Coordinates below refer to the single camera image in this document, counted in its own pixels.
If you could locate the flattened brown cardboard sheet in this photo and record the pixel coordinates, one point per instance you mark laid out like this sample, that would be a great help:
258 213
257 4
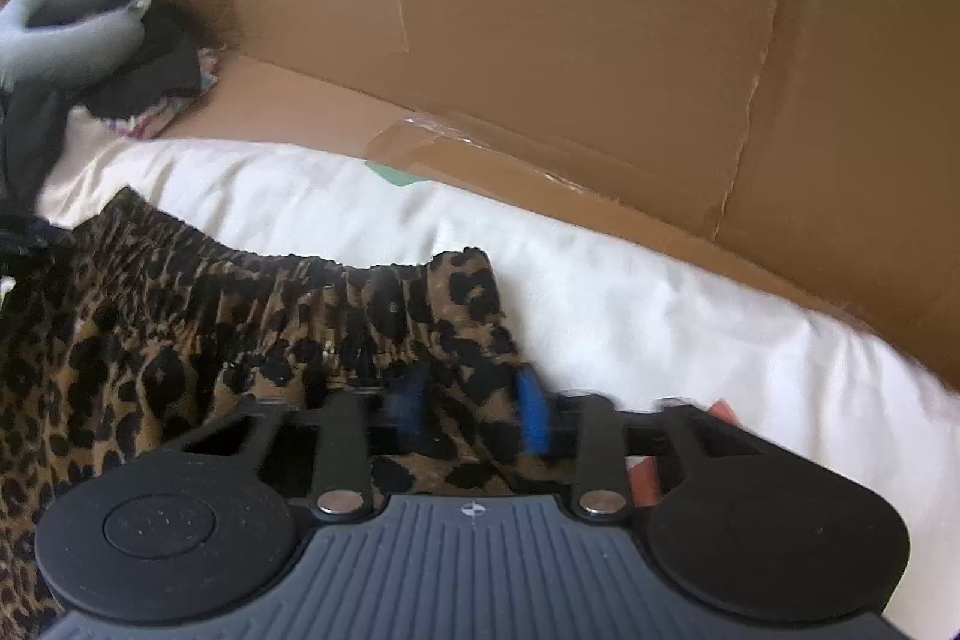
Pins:
562 10

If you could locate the floral patterned garment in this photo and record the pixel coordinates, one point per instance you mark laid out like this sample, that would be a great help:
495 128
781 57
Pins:
161 119

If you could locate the cream bear print blanket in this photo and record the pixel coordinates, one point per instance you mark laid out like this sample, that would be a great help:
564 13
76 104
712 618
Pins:
637 310

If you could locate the small black cloth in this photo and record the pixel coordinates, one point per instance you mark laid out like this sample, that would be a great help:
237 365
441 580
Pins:
157 70

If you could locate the grey neck pillow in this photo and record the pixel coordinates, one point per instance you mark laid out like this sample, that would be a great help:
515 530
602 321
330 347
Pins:
75 40

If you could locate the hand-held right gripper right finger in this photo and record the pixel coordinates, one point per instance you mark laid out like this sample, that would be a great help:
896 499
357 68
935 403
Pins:
532 415

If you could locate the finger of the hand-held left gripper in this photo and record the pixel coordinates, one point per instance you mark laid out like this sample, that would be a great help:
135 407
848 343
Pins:
30 235

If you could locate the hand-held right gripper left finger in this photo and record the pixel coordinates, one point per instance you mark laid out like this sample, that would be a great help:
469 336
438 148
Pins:
409 400

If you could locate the leopard print pants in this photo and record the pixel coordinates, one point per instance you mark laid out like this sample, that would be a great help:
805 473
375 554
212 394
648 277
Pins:
187 340

